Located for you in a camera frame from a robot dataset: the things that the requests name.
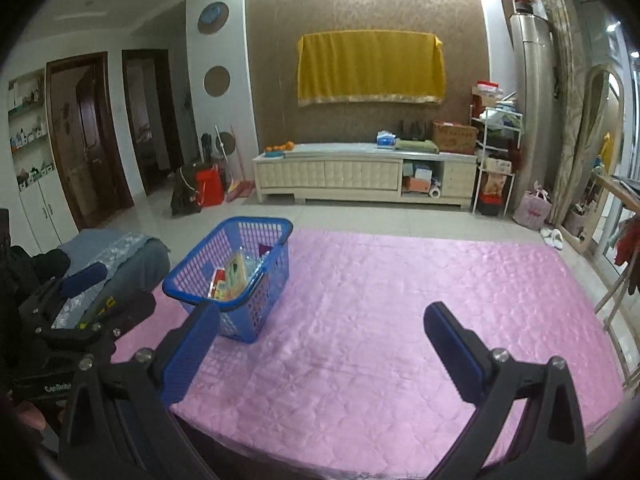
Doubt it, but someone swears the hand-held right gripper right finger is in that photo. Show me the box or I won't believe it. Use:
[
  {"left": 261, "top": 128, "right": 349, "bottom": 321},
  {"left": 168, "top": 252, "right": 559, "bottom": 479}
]
[{"left": 423, "top": 301, "right": 588, "bottom": 480}]

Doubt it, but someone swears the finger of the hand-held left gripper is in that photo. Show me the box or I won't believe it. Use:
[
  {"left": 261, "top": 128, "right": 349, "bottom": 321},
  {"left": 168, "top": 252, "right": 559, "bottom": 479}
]
[
  {"left": 17, "top": 261, "right": 109, "bottom": 331},
  {"left": 37, "top": 290, "right": 157, "bottom": 361}
]

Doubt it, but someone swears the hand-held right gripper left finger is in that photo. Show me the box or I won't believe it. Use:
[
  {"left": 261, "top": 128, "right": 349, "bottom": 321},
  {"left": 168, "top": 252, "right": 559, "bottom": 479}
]
[{"left": 59, "top": 301, "right": 222, "bottom": 480}]

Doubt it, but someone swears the green label snack packet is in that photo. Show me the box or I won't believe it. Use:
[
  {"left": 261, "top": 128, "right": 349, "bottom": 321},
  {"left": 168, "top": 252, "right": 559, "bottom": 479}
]
[{"left": 225, "top": 254, "right": 251, "bottom": 298}]

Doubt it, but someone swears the clear bag of blue candies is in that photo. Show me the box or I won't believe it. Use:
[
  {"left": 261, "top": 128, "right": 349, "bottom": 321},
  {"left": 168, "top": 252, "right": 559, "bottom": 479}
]
[{"left": 242, "top": 252, "right": 268, "bottom": 291}]

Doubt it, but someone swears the blue plastic basket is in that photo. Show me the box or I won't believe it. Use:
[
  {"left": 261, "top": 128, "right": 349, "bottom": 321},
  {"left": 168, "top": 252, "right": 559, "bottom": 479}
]
[{"left": 161, "top": 216, "right": 295, "bottom": 345}]

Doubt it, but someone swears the person's left hand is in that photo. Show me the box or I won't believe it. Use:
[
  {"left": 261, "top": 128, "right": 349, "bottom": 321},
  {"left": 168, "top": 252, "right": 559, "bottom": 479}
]
[{"left": 0, "top": 400, "right": 56, "bottom": 441}]

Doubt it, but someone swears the chair with grey lace cover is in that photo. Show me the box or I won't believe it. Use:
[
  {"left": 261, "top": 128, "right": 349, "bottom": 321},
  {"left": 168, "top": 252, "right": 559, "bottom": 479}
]
[{"left": 50, "top": 229, "right": 172, "bottom": 331}]

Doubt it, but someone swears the black jacket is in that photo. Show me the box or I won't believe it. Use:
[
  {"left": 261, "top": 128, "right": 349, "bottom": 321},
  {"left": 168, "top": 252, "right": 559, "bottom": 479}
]
[{"left": 0, "top": 210, "right": 71, "bottom": 311}]

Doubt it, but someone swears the white cupboard with shelves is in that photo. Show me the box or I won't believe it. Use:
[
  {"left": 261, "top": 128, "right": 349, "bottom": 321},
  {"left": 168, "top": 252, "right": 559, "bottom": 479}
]
[{"left": 7, "top": 67, "right": 83, "bottom": 256}]

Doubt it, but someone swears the pink quilted table cover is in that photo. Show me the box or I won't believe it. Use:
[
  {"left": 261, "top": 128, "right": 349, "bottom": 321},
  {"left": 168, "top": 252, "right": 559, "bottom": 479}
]
[{"left": 110, "top": 227, "right": 626, "bottom": 476}]

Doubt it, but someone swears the black luggage bag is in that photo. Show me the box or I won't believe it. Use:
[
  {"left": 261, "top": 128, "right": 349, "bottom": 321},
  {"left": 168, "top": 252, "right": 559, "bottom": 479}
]
[{"left": 170, "top": 162, "right": 203, "bottom": 217}]

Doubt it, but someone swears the red bag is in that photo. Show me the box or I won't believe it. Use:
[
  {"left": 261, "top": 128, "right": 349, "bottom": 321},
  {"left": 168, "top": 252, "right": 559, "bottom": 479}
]
[{"left": 195, "top": 167, "right": 224, "bottom": 207}]

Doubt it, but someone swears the dark wooden door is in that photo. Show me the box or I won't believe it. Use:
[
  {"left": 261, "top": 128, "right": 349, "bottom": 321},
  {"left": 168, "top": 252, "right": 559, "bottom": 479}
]
[{"left": 46, "top": 51, "right": 135, "bottom": 231}]

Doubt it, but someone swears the pink broom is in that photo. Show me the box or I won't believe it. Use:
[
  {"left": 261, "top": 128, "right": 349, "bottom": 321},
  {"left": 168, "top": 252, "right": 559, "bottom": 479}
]
[{"left": 226, "top": 124, "right": 253, "bottom": 203}]

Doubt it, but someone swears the pink tote bag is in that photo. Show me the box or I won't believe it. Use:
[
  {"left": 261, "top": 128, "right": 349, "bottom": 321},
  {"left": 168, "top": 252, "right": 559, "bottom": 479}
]
[{"left": 512, "top": 182, "right": 553, "bottom": 231}]

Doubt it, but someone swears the wooden drying rack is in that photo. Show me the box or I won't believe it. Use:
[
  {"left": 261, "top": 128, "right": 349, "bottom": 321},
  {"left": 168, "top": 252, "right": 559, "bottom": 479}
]
[{"left": 592, "top": 172, "right": 640, "bottom": 391}]

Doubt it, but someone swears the grey bin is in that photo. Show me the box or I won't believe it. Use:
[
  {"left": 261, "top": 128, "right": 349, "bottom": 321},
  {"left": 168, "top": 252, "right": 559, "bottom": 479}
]
[{"left": 564, "top": 207, "right": 587, "bottom": 238}]

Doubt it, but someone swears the cream tv cabinet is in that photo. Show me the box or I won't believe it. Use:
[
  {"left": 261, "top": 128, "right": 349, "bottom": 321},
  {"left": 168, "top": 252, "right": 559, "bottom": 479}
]
[{"left": 252, "top": 141, "right": 478, "bottom": 207}]

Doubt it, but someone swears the red garment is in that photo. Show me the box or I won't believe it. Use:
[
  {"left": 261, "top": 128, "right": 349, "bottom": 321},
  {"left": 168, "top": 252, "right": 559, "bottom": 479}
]
[{"left": 614, "top": 212, "right": 640, "bottom": 296}]

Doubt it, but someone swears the green folded cloth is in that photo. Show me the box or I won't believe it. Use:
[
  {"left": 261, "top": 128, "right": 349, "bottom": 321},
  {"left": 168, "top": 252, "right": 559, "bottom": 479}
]
[{"left": 394, "top": 139, "right": 440, "bottom": 154}]

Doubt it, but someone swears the brown cardboard box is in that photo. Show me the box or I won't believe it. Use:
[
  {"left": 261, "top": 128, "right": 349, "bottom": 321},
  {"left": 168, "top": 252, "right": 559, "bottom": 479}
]
[{"left": 432, "top": 120, "right": 478, "bottom": 155}]

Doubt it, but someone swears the black router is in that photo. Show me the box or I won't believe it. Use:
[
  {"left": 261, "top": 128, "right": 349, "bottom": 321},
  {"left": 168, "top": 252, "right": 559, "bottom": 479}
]
[{"left": 397, "top": 119, "right": 426, "bottom": 142}]

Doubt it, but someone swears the white shelf rack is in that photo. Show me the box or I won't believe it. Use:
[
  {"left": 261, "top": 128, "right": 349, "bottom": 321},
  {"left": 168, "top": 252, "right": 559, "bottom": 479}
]
[{"left": 470, "top": 80, "right": 523, "bottom": 217}]

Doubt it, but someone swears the silver standing air conditioner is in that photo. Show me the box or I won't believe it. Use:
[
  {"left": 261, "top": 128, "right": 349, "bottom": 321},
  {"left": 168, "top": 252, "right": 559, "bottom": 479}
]
[{"left": 510, "top": 14, "right": 563, "bottom": 221}]

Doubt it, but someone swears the arched standing mirror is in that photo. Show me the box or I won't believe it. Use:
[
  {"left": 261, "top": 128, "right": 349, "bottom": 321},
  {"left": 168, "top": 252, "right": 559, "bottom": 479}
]
[{"left": 570, "top": 64, "right": 626, "bottom": 256}]

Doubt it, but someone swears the beige patterned curtain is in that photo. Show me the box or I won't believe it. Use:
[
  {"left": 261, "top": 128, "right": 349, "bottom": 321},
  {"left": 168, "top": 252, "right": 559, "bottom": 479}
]
[{"left": 542, "top": 0, "right": 588, "bottom": 226}]

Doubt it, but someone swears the yellow cloth cover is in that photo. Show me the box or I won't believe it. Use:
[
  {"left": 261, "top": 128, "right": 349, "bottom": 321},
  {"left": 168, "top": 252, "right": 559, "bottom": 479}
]
[{"left": 297, "top": 31, "right": 446, "bottom": 107}]

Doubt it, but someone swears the white framed glass sliding door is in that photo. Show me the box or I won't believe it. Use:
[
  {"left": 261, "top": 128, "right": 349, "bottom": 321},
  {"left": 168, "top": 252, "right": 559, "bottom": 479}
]
[{"left": 565, "top": 0, "right": 640, "bottom": 261}]

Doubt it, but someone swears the white handled mop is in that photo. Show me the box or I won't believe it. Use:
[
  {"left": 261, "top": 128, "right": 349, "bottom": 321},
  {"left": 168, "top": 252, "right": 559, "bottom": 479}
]
[{"left": 215, "top": 125, "right": 233, "bottom": 201}]

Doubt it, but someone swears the dark wooden doorway frame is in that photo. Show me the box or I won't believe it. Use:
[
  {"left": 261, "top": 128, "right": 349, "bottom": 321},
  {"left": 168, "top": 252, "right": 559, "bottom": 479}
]
[{"left": 121, "top": 48, "right": 185, "bottom": 197}]

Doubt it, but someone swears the round brown wall panel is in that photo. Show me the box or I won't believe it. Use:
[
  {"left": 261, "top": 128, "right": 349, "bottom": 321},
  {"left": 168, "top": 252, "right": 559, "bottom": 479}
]
[{"left": 203, "top": 65, "right": 232, "bottom": 97}]

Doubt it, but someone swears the round wall panel blue plate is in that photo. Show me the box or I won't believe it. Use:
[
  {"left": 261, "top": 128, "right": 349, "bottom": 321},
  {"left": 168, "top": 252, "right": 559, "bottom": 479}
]
[{"left": 197, "top": 1, "right": 230, "bottom": 35}]

